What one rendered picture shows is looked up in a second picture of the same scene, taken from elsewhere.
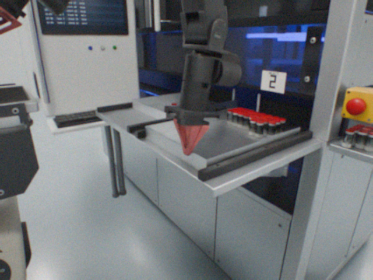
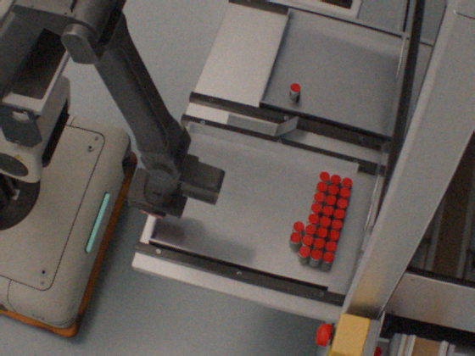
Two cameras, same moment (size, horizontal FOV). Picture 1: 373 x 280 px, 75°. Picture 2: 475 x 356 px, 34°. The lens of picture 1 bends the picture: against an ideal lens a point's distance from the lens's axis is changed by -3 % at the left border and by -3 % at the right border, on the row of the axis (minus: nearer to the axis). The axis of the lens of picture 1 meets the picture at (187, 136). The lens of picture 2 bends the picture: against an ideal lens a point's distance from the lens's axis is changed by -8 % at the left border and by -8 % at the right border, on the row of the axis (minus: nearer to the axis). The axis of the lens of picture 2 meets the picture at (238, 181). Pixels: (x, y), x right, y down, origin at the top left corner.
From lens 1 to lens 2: 1.36 m
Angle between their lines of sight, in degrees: 54
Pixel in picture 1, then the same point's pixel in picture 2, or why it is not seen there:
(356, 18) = (375, 270)
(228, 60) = (198, 186)
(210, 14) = (150, 162)
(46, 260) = (173, 69)
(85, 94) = not seen: outside the picture
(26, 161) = (33, 136)
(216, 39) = (158, 179)
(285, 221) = not seen: hidden behind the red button
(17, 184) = (28, 142)
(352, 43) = (372, 284)
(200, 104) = (152, 200)
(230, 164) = (170, 258)
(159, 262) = not seen: hidden behind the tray
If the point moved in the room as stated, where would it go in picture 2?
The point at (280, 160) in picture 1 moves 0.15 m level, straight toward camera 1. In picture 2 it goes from (237, 295) to (159, 314)
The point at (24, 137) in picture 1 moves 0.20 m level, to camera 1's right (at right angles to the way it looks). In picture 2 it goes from (31, 125) to (82, 198)
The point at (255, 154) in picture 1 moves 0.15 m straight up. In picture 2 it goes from (212, 270) to (210, 237)
